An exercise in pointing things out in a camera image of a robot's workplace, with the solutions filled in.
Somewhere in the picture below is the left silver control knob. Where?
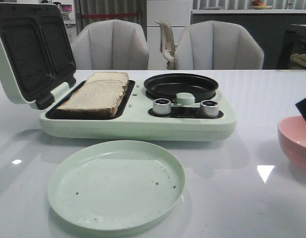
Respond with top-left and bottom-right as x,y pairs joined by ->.
152,98 -> 172,115

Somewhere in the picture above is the beige office chair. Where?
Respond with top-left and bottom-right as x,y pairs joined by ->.
155,21 -> 176,70

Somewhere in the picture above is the dark counter with white top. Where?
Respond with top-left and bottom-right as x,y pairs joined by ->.
191,9 -> 306,69

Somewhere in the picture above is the pink bowl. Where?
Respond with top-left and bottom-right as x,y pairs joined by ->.
278,116 -> 306,171

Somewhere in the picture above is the grey upholstered chair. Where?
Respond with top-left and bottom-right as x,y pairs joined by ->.
175,20 -> 264,70
71,19 -> 149,70

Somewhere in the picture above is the right grey upholstered chair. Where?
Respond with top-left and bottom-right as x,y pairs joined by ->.
175,20 -> 264,70

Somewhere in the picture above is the silver control knob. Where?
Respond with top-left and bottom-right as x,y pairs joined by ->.
152,98 -> 172,115
199,100 -> 219,118

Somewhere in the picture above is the bread slice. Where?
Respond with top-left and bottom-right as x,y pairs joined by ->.
85,71 -> 129,91
56,80 -> 128,119

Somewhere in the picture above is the white cabinet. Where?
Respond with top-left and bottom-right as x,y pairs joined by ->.
147,0 -> 192,70

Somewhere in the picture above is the fruit bowl on counter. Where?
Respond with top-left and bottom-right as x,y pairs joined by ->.
250,0 -> 273,10

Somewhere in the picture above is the black round frying pan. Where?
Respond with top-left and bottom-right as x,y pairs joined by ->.
144,73 -> 219,103

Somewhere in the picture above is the right silver control knob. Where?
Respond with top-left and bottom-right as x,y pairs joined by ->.
199,100 -> 219,118

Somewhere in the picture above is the mint green breakfast maker base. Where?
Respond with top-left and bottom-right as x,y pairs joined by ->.
40,80 -> 237,141

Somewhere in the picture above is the mint green round plate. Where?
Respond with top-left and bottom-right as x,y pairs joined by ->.
48,140 -> 185,233

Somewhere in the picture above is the left grey upholstered chair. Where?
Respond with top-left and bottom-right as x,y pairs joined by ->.
71,19 -> 149,70

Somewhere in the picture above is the mint green sandwich maker lid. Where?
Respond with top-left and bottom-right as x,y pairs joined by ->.
0,2 -> 76,110

